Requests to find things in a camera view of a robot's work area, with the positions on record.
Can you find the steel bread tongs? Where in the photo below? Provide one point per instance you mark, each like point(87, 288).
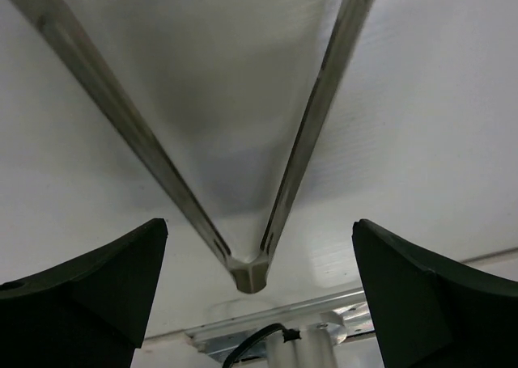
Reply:
point(65, 35)

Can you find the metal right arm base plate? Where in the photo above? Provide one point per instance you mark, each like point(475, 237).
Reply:
point(303, 334)

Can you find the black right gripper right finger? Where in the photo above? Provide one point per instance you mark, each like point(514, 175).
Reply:
point(431, 311)

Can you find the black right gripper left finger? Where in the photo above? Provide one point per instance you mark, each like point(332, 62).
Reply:
point(91, 311)

